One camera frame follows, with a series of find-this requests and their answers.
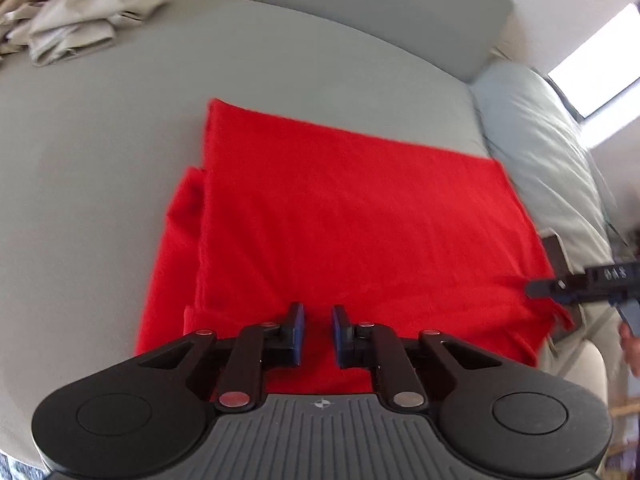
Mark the cream garment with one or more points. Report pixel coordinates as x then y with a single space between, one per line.
75 20

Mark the black framed window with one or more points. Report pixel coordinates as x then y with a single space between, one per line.
600 60

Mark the grey pillow with piped edge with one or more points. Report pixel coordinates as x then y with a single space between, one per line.
535 130

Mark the grey padded headboard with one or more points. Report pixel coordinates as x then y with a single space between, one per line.
375 5

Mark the red garment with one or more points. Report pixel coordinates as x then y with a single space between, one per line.
350 200

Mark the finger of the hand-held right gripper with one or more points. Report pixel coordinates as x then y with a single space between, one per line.
550 287

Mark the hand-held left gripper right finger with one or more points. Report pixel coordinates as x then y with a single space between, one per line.
339 335

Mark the person's right hand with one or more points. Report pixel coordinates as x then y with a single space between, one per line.
632 352

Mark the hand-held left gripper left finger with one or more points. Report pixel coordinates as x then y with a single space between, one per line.
299 335

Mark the plain grey pillow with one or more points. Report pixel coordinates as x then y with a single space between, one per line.
595 360

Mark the patterned floor mat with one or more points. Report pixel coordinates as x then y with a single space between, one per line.
12 466

